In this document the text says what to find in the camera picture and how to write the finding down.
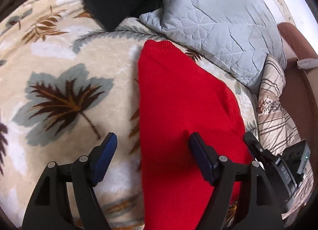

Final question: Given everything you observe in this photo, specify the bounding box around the leaf-print blanket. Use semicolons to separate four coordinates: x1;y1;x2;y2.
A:
0;0;261;230

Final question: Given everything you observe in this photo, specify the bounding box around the striped floral bedsheet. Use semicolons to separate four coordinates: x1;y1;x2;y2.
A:
257;55;315;220

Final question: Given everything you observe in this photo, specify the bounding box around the grey quilted pillow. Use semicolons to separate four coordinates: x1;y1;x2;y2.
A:
139;0;287;95

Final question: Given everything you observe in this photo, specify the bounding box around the brown wooden headboard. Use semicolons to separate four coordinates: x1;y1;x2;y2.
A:
277;22;318;146

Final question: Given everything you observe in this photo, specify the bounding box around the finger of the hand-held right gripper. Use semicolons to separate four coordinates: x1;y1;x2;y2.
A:
243;132;276;168

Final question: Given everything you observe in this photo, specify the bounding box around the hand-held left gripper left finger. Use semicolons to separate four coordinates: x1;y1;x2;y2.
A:
22;132;118;230

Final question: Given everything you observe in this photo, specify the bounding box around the red and blue sweater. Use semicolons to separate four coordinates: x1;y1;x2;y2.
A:
137;39;254;230

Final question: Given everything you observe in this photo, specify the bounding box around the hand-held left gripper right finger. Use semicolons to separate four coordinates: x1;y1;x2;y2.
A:
189;132;285;230

